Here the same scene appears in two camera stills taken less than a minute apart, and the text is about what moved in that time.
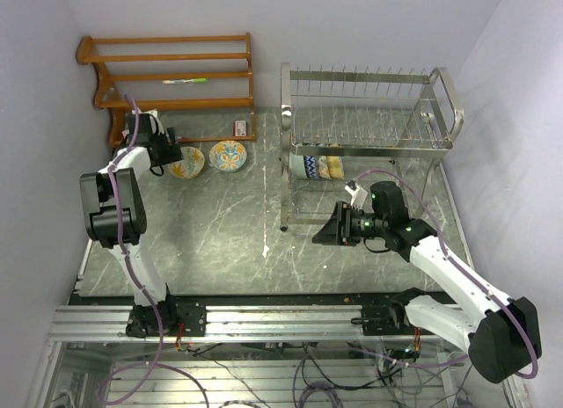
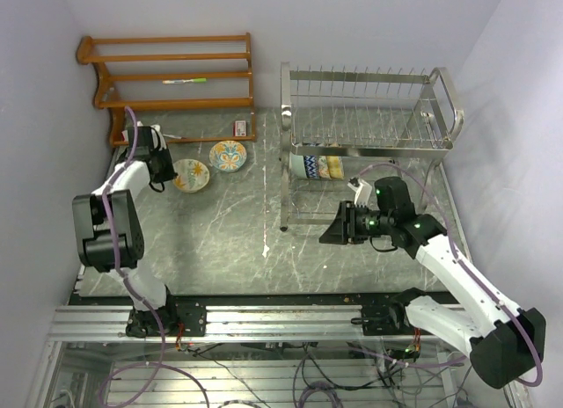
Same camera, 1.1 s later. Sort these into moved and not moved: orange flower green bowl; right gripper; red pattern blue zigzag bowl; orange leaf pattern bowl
Moved: orange leaf pattern bowl
Not moved: right gripper; orange flower green bowl; red pattern blue zigzag bowl
